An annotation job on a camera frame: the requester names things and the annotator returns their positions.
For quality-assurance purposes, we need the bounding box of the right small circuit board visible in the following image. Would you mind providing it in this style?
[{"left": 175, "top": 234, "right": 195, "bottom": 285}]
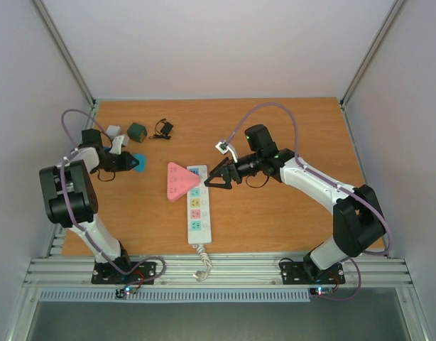
[{"left": 310, "top": 286, "right": 336, "bottom": 297}]

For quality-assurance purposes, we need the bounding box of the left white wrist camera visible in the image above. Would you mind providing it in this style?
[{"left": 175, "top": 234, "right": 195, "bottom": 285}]
[{"left": 109, "top": 134, "right": 129, "bottom": 155}]

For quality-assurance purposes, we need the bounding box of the small circuit board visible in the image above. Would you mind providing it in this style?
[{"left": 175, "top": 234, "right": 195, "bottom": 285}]
[
  {"left": 115, "top": 287, "right": 138, "bottom": 299},
  {"left": 310, "top": 286, "right": 336, "bottom": 297}
]

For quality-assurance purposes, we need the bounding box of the white coiled power cord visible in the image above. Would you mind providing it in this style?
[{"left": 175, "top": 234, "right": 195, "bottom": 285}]
[{"left": 191, "top": 244, "right": 214, "bottom": 281}]

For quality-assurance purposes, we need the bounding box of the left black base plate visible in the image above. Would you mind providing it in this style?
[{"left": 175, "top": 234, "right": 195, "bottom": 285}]
[{"left": 91, "top": 261, "right": 158, "bottom": 285}]

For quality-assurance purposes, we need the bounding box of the white power strip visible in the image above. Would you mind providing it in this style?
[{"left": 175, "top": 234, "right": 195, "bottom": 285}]
[{"left": 187, "top": 165, "right": 212, "bottom": 245}]

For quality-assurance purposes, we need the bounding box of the right aluminium frame post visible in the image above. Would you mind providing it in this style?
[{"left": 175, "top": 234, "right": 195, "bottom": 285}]
[{"left": 339, "top": 0, "right": 408, "bottom": 110}]

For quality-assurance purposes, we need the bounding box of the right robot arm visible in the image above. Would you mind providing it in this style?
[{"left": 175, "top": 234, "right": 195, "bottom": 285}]
[{"left": 205, "top": 124, "right": 388, "bottom": 282}]

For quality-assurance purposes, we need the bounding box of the left small circuit board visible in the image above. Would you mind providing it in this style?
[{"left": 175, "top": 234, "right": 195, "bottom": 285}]
[{"left": 115, "top": 287, "right": 138, "bottom": 299}]

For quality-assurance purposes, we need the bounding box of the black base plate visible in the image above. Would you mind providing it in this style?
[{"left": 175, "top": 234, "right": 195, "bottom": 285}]
[
  {"left": 278, "top": 257, "right": 346, "bottom": 286},
  {"left": 91, "top": 261, "right": 158, "bottom": 285}
]

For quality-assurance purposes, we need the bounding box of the pink triangular socket adapter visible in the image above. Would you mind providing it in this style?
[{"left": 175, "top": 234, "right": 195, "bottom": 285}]
[{"left": 167, "top": 162, "right": 200, "bottom": 202}]

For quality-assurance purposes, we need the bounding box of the black charger with cable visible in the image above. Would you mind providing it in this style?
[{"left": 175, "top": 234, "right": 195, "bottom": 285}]
[{"left": 149, "top": 119, "right": 174, "bottom": 140}]

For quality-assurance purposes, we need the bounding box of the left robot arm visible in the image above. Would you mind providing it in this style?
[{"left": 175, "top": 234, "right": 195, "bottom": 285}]
[{"left": 39, "top": 129, "right": 139, "bottom": 283}]

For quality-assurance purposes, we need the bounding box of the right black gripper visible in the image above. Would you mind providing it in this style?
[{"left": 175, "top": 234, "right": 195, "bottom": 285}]
[{"left": 207, "top": 151, "right": 262, "bottom": 193}]

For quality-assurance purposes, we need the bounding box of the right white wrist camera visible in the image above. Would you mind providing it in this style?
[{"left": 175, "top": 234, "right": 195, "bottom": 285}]
[{"left": 215, "top": 141, "right": 239, "bottom": 163}]

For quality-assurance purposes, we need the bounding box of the blue slotted cable duct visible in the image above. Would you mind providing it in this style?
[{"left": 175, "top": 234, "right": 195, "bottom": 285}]
[{"left": 39, "top": 288, "right": 310, "bottom": 303}]

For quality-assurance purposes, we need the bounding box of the aluminium front rail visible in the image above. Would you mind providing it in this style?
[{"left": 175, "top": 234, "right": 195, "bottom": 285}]
[{"left": 23, "top": 253, "right": 413, "bottom": 288}]

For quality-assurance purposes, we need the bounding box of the white cube plug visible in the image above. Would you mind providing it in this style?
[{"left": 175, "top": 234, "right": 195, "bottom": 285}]
[{"left": 106, "top": 125, "right": 121, "bottom": 139}]

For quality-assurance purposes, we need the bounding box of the teal oval plug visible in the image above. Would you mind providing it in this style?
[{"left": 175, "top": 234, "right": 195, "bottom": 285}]
[{"left": 133, "top": 153, "right": 146, "bottom": 173}]

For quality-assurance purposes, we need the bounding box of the dark green patterned plug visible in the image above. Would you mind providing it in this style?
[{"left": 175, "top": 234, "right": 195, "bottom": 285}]
[{"left": 126, "top": 122, "right": 147, "bottom": 143}]

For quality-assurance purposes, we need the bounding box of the left aluminium frame post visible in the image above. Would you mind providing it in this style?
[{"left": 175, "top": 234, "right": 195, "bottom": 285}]
[{"left": 30, "top": 0, "right": 97, "bottom": 111}]

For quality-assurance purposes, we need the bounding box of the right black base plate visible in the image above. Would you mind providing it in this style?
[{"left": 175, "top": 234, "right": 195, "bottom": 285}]
[{"left": 278, "top": 257, "right": 346, "bottom": 286}]

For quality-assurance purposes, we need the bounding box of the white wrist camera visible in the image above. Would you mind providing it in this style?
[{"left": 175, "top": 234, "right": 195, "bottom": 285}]
[
  {"left": 109, "top": 134, "right": 129, "bottom": 155},
  {"left": 215, "top": 141, "right": 239, "bottom": 163}
]

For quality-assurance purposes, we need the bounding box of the aluminium frame post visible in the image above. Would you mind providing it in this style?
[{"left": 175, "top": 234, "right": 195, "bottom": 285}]
[
  {"left": 30, "top": 0, "right": 97, "bottom": 111},
  {"left": 339, "top": 0, "right": 408, "bottom": 110}
]

